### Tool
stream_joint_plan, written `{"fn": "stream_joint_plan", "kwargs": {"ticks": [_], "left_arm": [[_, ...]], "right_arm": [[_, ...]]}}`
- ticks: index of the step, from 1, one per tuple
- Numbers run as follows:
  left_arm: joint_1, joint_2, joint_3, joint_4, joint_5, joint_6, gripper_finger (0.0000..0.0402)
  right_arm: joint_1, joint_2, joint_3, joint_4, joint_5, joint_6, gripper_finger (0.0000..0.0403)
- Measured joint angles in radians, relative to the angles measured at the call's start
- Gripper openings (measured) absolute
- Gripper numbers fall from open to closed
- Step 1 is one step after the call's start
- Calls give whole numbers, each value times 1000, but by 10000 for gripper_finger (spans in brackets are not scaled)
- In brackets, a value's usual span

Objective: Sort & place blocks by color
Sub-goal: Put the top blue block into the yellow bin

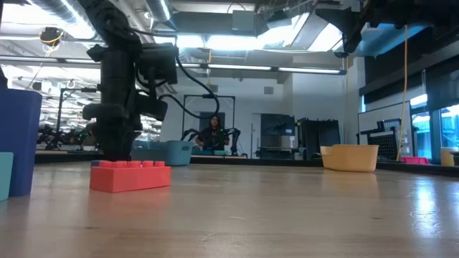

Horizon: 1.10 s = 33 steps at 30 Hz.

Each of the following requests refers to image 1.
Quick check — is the rectangular metal air duct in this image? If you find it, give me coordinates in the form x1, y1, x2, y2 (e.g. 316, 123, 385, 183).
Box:
358, 24, 427, 58

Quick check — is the blue plastic bin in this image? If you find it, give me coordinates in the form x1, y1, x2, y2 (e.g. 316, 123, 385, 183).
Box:
131, 140, 195, 167

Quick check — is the black cabinet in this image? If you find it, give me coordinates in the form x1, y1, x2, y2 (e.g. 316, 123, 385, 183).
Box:
296, 118, 341, 161

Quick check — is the yellow cord reel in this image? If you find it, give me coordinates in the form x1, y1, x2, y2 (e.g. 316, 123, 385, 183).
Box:
38, 27, 66, 48

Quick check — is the yellow cylinder roll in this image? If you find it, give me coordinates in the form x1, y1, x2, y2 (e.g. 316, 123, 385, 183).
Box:
440, 147, 457, 167

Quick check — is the long white light bar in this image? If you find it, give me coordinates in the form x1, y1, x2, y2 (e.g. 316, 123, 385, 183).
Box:
0, 54, 348, 75

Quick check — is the red plastic bin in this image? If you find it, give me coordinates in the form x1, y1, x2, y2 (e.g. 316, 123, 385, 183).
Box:
400, 156, 430, 166

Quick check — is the black gantry frame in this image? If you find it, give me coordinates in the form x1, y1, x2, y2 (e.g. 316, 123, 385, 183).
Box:
181, 94, 237, 144
56, 87, 105, 144

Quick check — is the black robot workstation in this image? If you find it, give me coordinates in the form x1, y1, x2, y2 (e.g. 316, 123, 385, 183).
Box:
35, 123, 105, 152

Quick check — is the orange toy brick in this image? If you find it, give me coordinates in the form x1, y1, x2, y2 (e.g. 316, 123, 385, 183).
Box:
89, 160, 172, 194

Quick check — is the black pegboard cart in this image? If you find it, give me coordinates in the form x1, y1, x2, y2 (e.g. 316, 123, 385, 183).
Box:
356, 118, 405, 161

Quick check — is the black aluminium table frame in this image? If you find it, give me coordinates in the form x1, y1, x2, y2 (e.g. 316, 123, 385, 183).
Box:
34, 152, 459, 178

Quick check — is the person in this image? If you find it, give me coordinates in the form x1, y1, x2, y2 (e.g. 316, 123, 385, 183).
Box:
195, 114, 230, 151

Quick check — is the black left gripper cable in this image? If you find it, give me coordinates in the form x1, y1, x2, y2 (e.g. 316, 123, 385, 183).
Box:
157, 53, 221, 120

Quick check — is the yellow plastic bin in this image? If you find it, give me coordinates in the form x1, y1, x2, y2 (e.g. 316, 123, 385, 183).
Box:
320, 143, 380, 173

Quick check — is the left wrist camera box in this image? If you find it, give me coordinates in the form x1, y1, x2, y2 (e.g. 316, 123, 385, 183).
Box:
134, 93, 169, 122

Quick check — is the black equipment cart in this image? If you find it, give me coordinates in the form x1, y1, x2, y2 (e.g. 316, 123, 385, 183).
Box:
257, 145, 301, 161

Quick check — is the whiteboard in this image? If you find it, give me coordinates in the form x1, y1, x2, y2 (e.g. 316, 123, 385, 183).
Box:
357, 101, 413, 158

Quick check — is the black screen panel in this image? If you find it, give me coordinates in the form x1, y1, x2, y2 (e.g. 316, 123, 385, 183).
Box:
260, 113, 297, 137

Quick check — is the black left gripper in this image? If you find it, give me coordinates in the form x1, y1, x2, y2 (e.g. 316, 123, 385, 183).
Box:
82, 91, 144, 163

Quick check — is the grey metal box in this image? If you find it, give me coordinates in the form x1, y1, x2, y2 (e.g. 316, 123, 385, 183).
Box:
231, 9, 257, 32

